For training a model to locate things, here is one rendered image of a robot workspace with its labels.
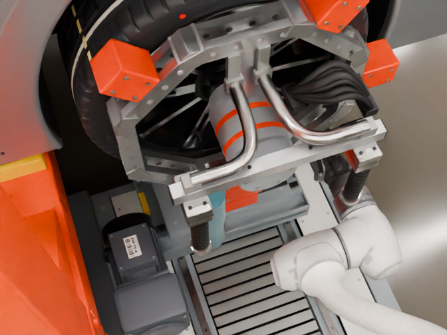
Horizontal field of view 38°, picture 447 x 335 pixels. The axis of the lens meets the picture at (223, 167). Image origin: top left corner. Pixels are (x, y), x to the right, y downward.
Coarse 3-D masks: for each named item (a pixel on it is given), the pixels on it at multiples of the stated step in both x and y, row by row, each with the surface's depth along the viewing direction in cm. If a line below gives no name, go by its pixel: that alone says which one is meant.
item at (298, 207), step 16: (144, 192) 207; (304, 192) 205; (144, 208) 201; (272, 208) 205; (288, 208) 205; (304, 208) 203; (160, 224) 200; (224, 224) 202; (240, 224) 202; (256, 224) 201; (272, 224) 206; (160, 240) 199; (176, 240) 200; (224, 240) 203; (176, 256) 201
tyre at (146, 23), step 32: (96, 0) 122; (128, 0) 116; (160, 0) 113; (192, 0) 113; (224, 0) 116; (256, 0) 119; (64, 32) 133; (96, 32) 120; (128, 32) 115; (160, 32) 117; (64, 64) 140; (96, 96) 127; (96, 128) 137
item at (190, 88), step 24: (288, 48) 161; (312, 48) 152; (192, 72) 135; (216, 72) 147; (288, 72) 161; (168, 96) 140; (192, 96) 144; (144, 120) 153; (168, 120) 148; (192, 120) 155; (144, 144) 149; (168, 144) 155; (192, 144) 159; (216, 144) 162
